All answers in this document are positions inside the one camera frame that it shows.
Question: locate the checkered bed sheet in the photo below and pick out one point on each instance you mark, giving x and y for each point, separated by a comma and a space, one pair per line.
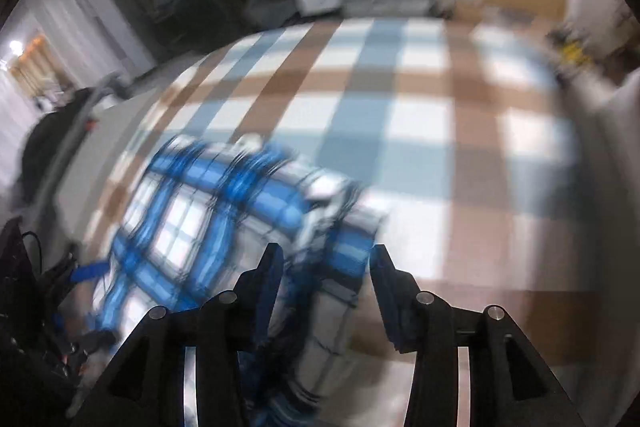
456, 130

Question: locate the white curtain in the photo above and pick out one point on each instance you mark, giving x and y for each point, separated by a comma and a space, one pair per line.
50, 41

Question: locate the blue white plaid shirt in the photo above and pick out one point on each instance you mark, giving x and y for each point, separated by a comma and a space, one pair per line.
202, 214

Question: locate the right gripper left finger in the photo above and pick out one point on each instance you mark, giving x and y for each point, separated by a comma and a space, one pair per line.
230, 323

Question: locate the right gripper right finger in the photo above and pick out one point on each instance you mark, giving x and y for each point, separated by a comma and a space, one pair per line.
419, 322

